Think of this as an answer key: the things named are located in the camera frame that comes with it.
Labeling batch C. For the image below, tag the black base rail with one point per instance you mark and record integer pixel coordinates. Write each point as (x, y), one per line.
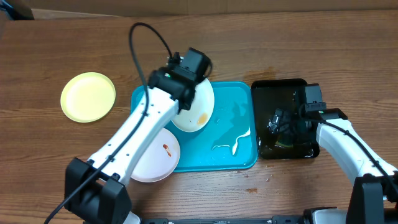
(217, 221)

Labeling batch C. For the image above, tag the white plate pink rim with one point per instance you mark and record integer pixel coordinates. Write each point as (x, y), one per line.
(159, 160)

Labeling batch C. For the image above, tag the dark object top left corner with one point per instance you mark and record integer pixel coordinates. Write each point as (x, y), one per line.
(16, 10)

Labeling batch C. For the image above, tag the white plate blue rim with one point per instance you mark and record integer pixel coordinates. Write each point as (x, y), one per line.
(201, 109)

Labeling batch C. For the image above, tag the green yellow sponge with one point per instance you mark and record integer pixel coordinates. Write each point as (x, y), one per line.
(284, 141)

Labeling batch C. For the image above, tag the teal plastic tray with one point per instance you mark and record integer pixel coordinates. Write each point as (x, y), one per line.
(228, 140)

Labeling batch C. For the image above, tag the white plate green rim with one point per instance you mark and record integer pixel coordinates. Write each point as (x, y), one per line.
(88, 97)

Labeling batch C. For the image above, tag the black rectangular water tray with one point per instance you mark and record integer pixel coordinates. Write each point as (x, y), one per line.
(267, 95)

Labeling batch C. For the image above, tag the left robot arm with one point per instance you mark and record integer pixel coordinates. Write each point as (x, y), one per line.
(96, 190)

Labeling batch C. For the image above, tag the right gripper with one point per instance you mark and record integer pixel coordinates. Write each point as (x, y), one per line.
(289, 120)

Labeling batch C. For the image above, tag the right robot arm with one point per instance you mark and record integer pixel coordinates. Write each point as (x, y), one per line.
(373, 179)

